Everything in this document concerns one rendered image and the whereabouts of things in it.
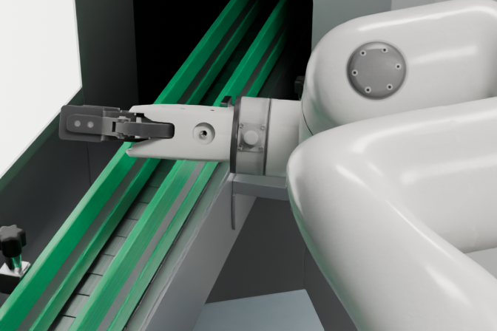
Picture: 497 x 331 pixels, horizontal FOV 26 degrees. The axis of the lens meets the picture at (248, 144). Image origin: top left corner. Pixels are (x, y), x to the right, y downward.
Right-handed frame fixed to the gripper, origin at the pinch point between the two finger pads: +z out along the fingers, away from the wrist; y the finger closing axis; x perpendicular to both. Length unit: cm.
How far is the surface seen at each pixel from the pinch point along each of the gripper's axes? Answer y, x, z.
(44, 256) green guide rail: 2.7, -13.9, 3.2
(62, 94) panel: 24.4, 2.3, 7.1
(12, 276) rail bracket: -0.5, -15.6, 5.4
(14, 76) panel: 11.1, 3.9, 9.6
